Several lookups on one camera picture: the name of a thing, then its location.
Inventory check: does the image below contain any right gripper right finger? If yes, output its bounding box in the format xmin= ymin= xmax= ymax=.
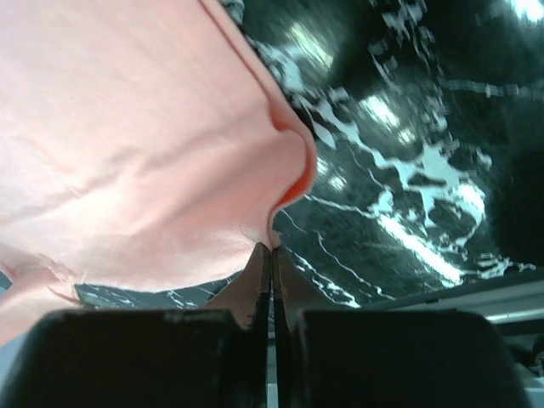
xmin=271 ymin=248 xmax=530 ymax=407

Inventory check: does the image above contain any salmon pink t-shirt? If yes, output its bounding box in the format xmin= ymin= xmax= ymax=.
xmin=1 ymin=1 xmax=316 ymax=343

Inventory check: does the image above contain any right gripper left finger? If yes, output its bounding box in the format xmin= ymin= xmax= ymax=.
xmin=1 ymin=244 xmax=271 ymax=407

